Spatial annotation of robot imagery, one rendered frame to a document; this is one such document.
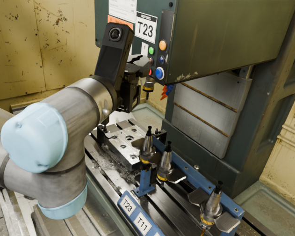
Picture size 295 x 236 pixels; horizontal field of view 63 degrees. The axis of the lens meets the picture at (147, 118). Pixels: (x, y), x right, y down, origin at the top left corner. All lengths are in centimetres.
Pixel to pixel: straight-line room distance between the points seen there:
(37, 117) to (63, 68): 173
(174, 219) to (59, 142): 91
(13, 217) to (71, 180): 100
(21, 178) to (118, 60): 23
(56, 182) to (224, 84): 112
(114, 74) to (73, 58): 162
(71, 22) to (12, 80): 59
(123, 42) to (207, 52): 41
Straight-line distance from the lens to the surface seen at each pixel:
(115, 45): 42
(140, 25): 76
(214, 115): 144
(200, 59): 77
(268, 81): 128
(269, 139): 174
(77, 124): 32
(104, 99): 37
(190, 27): 69
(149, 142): 92
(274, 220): 180
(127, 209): 113
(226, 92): 135
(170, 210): 119
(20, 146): 31
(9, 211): 138
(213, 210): 79
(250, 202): 182
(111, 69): 42
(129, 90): 44
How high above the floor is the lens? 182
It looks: 31 degrees down
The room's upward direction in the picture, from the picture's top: 6 degrees clockwise
